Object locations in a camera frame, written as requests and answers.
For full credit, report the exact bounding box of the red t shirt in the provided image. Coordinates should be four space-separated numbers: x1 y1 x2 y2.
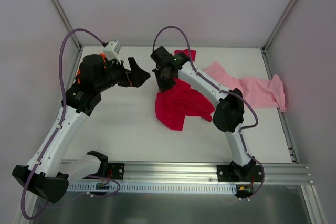
154 49 216 132

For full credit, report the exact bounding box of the pink t shirt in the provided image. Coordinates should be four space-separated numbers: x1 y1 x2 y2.
203 62 287 112

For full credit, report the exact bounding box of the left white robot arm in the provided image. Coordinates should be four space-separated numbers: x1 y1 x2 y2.
12 54 150 203

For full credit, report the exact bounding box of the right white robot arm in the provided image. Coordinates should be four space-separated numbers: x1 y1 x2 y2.
150 46 257 180

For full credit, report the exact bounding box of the orange t shirt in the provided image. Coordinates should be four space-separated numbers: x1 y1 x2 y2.
75 54 106 84

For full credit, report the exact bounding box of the left aluminium frame post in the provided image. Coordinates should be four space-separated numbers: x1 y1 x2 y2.
36 0 82 50

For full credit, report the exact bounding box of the aluminium frame post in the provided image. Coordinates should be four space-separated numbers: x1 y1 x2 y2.
36 0 82 50
262 0 298 51

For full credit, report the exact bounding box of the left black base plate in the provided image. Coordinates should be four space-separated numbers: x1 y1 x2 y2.
108 163 125 180

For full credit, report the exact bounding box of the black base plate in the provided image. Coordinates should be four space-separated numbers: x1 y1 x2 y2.
108 163 125 180
216 164 264 182

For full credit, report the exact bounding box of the aluminium mounting rail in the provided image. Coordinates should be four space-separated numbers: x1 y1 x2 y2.
120 161 314 185

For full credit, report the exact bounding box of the right aluminium frame post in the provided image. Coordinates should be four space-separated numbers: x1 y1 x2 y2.
262 0 298 51

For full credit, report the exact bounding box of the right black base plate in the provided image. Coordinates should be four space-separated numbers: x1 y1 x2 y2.
216 164 264 182

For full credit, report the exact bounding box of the white slotted cable duct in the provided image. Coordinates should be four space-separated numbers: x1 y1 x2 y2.
67 181 237 195

